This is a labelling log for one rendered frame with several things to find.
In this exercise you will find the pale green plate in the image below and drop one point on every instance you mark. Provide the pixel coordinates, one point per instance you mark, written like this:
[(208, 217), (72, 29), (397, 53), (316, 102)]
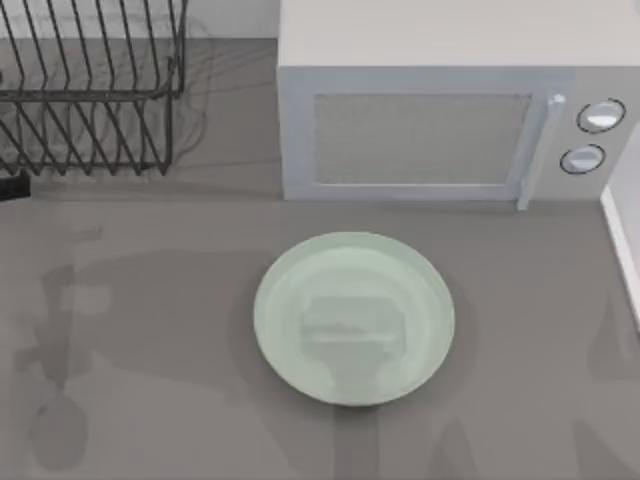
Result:
[(360, 280)]

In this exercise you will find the microwave oven door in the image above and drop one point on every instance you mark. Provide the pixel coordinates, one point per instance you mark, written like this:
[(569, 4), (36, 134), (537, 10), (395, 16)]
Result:
[(300, 135)]

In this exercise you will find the pale microwave oven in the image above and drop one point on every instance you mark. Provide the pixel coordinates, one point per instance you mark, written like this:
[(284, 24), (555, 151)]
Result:
[(400, 40)]

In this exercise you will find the small microwave knob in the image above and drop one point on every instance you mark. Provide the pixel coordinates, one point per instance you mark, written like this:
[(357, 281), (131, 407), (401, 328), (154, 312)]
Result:
[(582, 159)]

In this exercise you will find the large microwave knob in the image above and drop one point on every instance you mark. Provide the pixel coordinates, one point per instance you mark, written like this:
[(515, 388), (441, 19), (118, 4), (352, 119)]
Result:
[(601, 115)]

